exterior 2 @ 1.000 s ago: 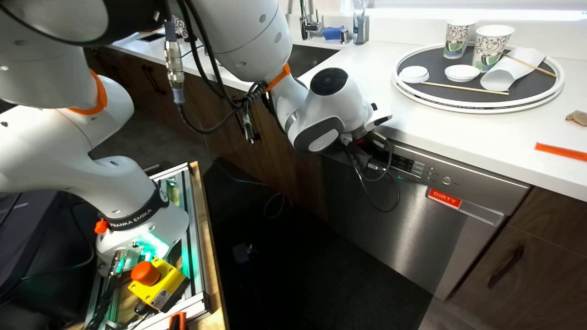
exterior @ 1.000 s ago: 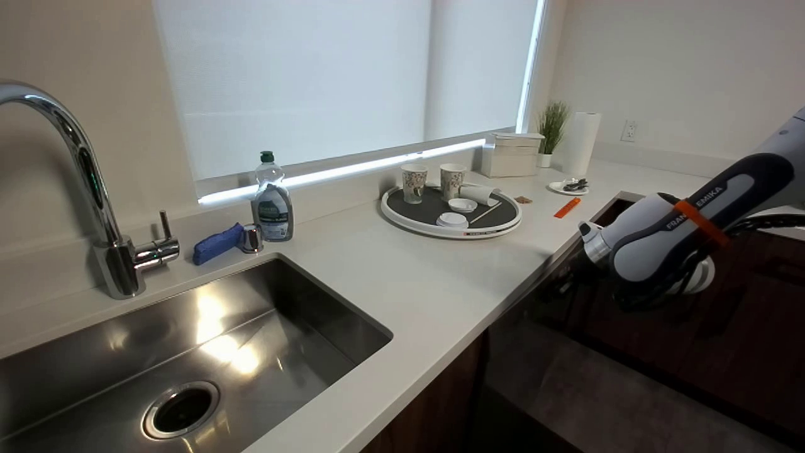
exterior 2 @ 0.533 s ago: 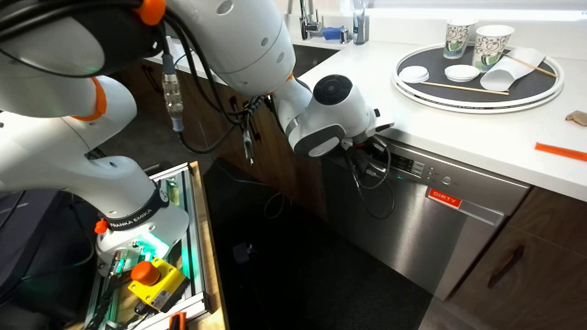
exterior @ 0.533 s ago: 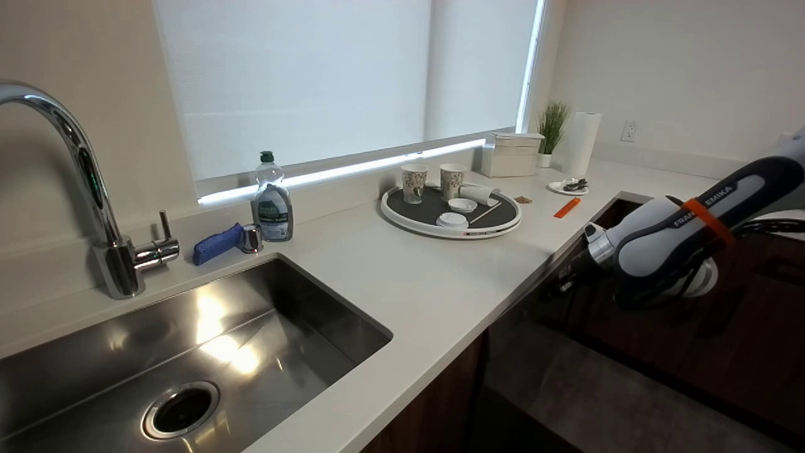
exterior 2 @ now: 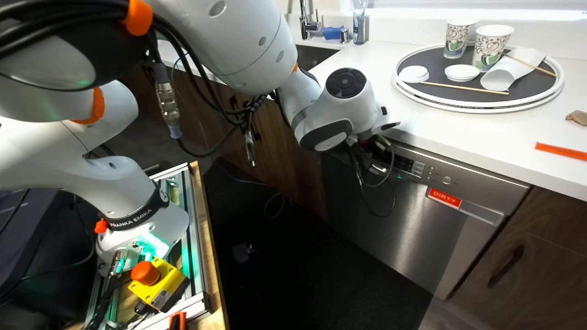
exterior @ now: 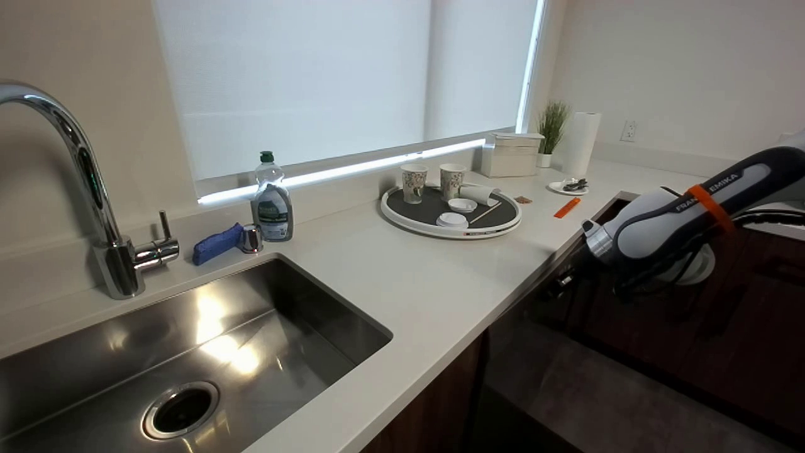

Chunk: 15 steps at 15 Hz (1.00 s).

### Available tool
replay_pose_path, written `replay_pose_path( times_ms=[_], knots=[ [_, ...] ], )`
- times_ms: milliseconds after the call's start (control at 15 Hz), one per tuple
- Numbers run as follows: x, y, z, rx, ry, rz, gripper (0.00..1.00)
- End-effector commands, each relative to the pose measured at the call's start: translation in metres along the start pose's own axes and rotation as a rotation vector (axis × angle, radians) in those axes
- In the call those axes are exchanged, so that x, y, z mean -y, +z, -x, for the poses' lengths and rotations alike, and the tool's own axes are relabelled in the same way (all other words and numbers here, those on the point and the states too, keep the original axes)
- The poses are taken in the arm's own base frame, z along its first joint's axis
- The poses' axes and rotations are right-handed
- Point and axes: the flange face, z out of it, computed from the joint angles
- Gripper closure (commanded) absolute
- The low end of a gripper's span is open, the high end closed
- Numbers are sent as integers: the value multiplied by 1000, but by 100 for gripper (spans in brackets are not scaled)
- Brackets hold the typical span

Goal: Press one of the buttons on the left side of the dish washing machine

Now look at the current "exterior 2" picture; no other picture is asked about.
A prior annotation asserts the brown cabinet with paired handles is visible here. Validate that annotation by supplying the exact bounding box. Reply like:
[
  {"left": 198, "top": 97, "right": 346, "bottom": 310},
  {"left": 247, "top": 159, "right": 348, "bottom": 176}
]
[{"left": 128, "top": 64, "right": 330, "bottom": 220}]

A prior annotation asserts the orange handled tool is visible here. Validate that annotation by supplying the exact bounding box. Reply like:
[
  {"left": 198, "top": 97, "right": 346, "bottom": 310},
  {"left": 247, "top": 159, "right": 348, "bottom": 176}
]
[{"left": 167, "top": 310, "right": 189, "bottom": 330}]

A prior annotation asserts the orange flat stick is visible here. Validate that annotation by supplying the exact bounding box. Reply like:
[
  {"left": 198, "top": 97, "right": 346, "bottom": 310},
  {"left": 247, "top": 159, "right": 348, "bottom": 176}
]
[{"left": 534, "top": 139, "right": 587, "bottom": 165}]

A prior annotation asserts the brown cabinet with single handle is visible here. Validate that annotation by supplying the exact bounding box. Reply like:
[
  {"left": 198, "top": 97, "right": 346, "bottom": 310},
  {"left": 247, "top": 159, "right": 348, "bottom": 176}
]
[{"left": 447, "top": 185, "right": 587, "bottom": 330}]

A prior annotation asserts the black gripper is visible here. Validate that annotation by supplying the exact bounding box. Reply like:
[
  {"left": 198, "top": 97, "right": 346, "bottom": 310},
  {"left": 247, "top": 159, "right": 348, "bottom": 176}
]
[{"left": 346, "top": 123, "right": 403, "bottom": 172}]

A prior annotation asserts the clear dish soap bottle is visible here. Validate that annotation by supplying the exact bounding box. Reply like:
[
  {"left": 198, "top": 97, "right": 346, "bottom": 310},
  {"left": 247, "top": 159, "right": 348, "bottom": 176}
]
[{"left": 350, "top": 0, "right": 372, "bottom": 46}]

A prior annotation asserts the wooden chopstick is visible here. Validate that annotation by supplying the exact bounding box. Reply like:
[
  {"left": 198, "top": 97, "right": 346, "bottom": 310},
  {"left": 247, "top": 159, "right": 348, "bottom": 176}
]
[
  {"left": 420, "top": 79, "right": 512, "bottom": 97},
  {"left": 502, "top": 51, "right": 559, "bottom": 80}
]

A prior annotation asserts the yellow emergency stop box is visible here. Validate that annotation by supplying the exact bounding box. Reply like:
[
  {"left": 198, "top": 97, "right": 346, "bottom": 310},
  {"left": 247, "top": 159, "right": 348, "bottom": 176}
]
[{"left": 124, "top": 256, "right": 187, "bottom": 308}]

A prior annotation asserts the small brown piece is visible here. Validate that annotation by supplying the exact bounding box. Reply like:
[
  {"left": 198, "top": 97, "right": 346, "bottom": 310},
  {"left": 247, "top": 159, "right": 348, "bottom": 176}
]
[{"left": 563, "top": 108, "right": 587, "bottom": 128}]

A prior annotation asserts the black bag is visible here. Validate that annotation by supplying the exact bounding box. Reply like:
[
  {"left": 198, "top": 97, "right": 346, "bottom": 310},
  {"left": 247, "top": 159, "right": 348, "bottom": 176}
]
[{"left": 0, "top": 187, "right": 101, "bottom": 321}]

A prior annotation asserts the small white bowl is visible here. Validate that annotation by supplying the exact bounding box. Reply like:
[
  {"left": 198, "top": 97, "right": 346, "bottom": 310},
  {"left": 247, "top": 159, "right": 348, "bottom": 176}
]
[
  {"left": 396, "top": 62, "right": 433, "bottom": 86},
  {"left": 442, "top": 62, "right": 484, "bottom": 86}
]

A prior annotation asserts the red dishwasher sticker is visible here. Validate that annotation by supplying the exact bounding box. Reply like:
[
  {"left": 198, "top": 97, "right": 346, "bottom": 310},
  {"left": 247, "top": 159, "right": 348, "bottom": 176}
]
[{"left": 423, "top": 185, "right": 466, "bottom": 212}]

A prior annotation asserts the stainless steel dishwasher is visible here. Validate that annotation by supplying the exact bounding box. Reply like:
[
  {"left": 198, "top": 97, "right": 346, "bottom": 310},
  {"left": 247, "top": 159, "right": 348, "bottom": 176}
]
[{"left": 319, "top": 135, "right": 532, "bottom": 302}]

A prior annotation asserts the round black white tray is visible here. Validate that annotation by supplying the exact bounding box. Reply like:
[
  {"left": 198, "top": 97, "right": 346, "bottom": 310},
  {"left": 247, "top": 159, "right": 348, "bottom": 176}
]
[{"left": 390, "top": 42, "right": 567, "bottom": 115}]

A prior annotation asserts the wooden framed robot stand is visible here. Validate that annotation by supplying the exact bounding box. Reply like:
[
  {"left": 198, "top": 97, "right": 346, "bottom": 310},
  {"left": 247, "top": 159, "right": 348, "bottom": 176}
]
[{"left": 80, "top": 157, "right": 231, "bottom": 330}]

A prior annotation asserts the chrome kitchen faucet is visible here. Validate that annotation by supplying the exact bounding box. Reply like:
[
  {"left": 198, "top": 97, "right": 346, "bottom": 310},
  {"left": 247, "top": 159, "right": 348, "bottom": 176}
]
[{"left": 284, "top": 0, "right": 324, "bottom": 42}]

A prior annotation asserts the long white dish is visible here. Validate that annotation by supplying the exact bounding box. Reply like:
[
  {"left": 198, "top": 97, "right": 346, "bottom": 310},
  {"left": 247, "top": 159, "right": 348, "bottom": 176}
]
[{"left": 479, "top": 46, "right": 548, "bottom": 93}]

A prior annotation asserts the stainless steel sink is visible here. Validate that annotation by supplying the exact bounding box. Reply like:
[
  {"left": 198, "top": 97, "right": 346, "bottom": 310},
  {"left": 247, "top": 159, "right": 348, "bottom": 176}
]
[{"left": 293, "top": 42, "right": 339, "bottom": 75}]

